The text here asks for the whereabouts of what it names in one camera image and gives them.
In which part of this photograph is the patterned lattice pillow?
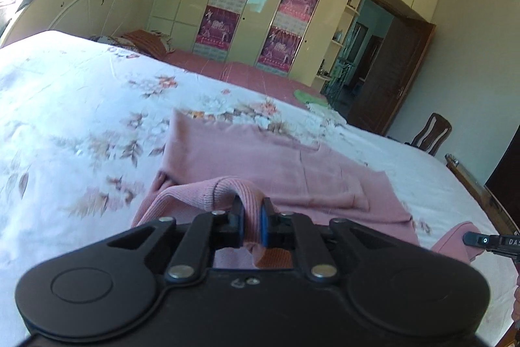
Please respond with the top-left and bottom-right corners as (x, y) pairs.
(91, 35), (135, 47)

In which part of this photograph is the brown wooden door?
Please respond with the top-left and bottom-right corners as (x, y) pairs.
(349, 18), (435, 136)

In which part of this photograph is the cream round headboard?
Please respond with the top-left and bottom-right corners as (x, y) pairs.
(0, 0), (141, 47)

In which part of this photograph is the corner shelf unit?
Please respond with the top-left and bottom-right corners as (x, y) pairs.
(317, 0), (362, 87)

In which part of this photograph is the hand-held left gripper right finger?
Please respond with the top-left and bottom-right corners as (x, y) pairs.
(262, 198), (391, 283)

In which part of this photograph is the white folded cloth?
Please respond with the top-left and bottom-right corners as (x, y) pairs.
(309, 103), (346, 124)

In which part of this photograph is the pink checked bed sheet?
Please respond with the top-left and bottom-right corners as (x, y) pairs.
(162, 48), (330, 108)

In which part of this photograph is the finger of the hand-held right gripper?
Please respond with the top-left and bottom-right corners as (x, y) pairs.
(463, 232), (491, 249)

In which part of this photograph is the dark furniture panel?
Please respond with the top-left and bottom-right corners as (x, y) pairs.
(485, 125), (520, 218)

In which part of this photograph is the floral white bed sheet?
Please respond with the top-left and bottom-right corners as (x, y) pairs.
(0, 30), (520, 347)

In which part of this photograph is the metal drying rack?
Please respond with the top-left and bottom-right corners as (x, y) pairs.
(325, 58), (351, 106)

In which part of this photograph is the brown striped pillow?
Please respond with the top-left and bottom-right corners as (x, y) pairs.
(122, 29), (177, 57)

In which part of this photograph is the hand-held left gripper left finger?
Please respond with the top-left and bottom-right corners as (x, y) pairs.
(108, 198), (245, 283)

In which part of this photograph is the green folded cloth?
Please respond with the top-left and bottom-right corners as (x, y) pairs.
(293, 89), (326, 106)

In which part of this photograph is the wooden bed footboard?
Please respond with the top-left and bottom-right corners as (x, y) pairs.
(445, 154), (520, 238)

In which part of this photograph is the pink sweater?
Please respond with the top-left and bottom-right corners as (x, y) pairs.
(130, 108), (480, 270)

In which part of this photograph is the wooden chair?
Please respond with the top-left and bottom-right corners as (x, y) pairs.
(406, 112), (452, 156)

